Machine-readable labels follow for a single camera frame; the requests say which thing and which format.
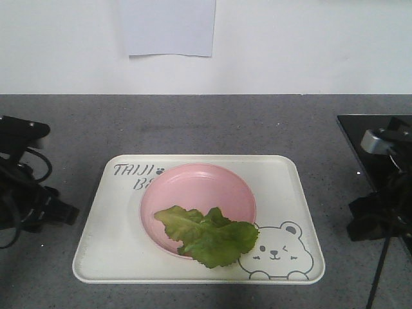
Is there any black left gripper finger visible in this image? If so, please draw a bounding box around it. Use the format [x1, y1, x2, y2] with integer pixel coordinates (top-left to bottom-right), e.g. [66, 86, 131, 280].
[41, 186, 80, 225]

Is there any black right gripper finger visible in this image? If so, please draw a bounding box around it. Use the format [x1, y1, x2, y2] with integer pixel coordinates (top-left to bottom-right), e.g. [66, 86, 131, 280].
[346, 192, 395, 241]

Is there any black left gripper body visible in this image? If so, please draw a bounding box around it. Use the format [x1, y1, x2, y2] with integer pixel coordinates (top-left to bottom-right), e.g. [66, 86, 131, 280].
[1, 164, 42, 233]

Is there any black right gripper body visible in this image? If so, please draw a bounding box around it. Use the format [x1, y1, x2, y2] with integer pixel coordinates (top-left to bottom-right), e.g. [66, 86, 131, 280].
[381, 172, 411, 235]

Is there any cream bear serving tray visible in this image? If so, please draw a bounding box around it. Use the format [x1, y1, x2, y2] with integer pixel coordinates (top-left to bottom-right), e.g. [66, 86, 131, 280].
[72, 154, 325, 285]

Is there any pink round plate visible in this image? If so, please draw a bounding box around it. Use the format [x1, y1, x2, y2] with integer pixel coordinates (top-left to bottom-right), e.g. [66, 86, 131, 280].
[140, 164, 256, 256]

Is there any green lettuce leaf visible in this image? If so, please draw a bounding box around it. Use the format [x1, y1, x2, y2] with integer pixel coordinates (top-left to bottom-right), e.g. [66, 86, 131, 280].
[154, 205, 259, 268]

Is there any black induction cooktop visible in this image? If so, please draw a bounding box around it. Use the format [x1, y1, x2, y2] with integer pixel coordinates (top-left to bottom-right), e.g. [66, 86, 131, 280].
[337, 115, 411, 250]

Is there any black right camera cable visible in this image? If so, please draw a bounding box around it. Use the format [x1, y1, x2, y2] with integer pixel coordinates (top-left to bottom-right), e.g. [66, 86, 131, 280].
[365, 146, 412, 309]

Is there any black camera cable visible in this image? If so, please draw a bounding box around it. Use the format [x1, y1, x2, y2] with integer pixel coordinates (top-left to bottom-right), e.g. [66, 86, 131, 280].
[0, 146, 54, 249]
[365, 146, 412, 309]

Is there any black left camera cable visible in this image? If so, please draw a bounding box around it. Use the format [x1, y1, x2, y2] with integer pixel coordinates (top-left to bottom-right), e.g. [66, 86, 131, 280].
[0, 146, 54, 249]

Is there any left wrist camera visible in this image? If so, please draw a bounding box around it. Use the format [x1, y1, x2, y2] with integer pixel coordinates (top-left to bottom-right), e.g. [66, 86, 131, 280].
[1, 115, 50, 153]

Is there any white paper sheet on wall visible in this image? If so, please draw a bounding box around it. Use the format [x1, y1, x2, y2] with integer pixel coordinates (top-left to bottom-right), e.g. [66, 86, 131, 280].
[118, 0, 216, 57]

